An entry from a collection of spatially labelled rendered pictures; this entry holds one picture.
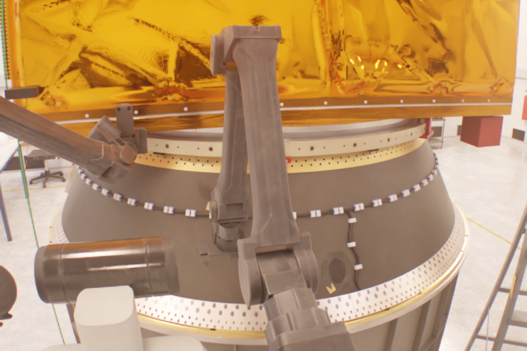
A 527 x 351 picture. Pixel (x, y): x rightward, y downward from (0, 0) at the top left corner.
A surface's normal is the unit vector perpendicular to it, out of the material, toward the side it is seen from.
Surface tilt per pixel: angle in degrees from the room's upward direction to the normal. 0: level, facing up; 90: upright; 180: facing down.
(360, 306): 43
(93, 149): 47
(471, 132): 90
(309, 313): 32
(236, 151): 112
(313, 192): 62
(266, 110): 67
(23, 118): 53
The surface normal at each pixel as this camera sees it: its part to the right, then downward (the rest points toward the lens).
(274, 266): 0.15, -0.66
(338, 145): 0.31, 0.26
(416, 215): 0.57, -0.26
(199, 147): -0.20, 0.26
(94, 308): 0.00, -0.96
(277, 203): 0.25, -0.14
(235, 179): 0.25, 0.60
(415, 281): 0.37, -0.55
